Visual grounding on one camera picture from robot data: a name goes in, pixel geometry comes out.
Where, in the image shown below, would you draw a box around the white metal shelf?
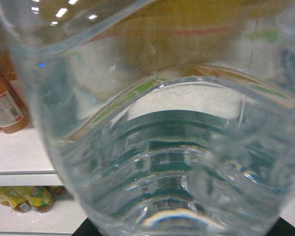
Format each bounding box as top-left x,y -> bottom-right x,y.
0,78 -> 64,187

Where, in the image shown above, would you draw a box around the yellow lemon tea bottle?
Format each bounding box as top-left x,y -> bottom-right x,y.
12,186 -> 55,213

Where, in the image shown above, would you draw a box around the orange juice bottle white label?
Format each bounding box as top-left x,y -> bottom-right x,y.
0,73 -> 30,134

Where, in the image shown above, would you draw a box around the clear water bottle green label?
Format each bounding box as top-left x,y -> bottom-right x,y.
0,0 -> 295,236

